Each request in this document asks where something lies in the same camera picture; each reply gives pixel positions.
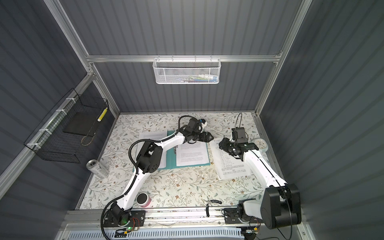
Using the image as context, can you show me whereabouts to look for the pens in white basket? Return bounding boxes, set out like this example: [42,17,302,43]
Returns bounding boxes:
[176,74,219,84]

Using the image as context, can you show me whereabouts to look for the white round alarm clock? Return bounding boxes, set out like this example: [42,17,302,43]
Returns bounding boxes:
[252,138,269,153]

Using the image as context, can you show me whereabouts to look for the yellow marker pen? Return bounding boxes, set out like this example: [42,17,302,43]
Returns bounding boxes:
[97,107,108,122]

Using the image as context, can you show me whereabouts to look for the black foam pad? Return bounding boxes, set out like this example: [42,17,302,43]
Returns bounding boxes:
[63,112,101,137]

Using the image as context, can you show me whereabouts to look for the white paper sheets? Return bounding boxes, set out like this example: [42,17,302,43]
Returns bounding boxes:
[176,138,252,180]

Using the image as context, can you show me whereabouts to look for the silver drink can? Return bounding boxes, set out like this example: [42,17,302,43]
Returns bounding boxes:
[86,160,109,179]

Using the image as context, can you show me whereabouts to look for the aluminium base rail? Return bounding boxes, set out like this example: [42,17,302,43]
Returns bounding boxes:
[59,205,304,229]

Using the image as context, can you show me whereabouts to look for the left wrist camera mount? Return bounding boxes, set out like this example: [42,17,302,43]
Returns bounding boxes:
[199,119,208,128]

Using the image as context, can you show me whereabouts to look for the teal plastic folder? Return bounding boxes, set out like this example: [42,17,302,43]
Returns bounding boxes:
[139,130,211,170]

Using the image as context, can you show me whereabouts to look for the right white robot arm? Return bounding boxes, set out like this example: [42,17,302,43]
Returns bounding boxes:
[219,127,302,229]

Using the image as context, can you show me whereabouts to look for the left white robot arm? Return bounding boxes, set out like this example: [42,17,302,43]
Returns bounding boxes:
[101,115,214,227]

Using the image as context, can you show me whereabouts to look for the black wire basket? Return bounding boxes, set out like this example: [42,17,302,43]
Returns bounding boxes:
[24,91,109,164]

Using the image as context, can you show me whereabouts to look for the white wire mesh basket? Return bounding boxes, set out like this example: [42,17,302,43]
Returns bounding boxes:
[153,58,222,85]

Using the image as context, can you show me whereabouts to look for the black corrugated cable hose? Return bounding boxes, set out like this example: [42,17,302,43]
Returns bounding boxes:
[100,115,197,240]

